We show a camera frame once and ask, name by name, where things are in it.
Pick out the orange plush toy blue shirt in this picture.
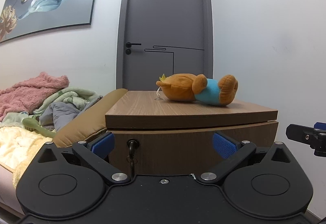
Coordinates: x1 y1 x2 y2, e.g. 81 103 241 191
156 74 239 107

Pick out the pink fluffy blanket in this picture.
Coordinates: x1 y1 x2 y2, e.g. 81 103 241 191
0 72 70 122

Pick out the grey door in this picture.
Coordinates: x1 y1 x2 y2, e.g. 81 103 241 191
116 0 214 92

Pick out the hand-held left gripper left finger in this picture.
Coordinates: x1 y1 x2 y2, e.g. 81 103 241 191
38 132 129 186

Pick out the green long-handled brush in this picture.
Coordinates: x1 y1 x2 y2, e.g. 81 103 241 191
22 117 56 138

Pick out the wooden drawer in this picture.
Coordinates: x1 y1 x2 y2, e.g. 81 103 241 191
107 120 279 177

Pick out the black drawer key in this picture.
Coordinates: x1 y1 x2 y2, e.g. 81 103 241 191
127 139 140 177

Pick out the green patterned blanket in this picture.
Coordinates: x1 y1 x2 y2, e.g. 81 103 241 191
0 86 104 128

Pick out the pink bed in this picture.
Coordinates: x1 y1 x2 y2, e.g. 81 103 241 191
0 163 26 215

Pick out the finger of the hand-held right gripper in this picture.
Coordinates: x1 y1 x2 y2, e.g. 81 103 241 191
285 122 326 157

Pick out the wooden nightstand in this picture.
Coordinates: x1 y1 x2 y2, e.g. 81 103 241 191
105 90 279 177

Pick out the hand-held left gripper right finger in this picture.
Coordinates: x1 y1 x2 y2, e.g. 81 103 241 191
197 132 291 186

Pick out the yellow fluffy blanket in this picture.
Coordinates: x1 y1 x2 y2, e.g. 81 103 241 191
0 126 54 189

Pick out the brown cushion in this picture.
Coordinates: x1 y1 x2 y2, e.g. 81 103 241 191
52 88 128 148

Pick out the grey cloth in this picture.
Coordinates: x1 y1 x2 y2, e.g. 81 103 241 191
39 102 82 133

